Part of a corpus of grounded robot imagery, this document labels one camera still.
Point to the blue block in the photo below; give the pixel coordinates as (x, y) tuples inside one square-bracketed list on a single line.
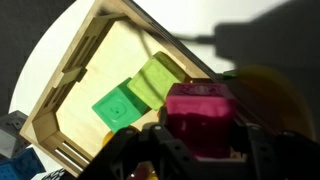
[(20, 166)]

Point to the light green block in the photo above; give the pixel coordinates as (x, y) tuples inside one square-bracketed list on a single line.
[(155, 81)]

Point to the wooden box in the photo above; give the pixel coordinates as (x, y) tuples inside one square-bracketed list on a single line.
[(96, 66)]

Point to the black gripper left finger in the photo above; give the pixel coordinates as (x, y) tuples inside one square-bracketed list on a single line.
[(150, 156)]

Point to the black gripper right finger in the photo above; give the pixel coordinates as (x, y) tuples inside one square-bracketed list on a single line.
[(280, 156)]

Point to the pink block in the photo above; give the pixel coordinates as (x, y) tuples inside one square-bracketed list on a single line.
[(200, 116)]

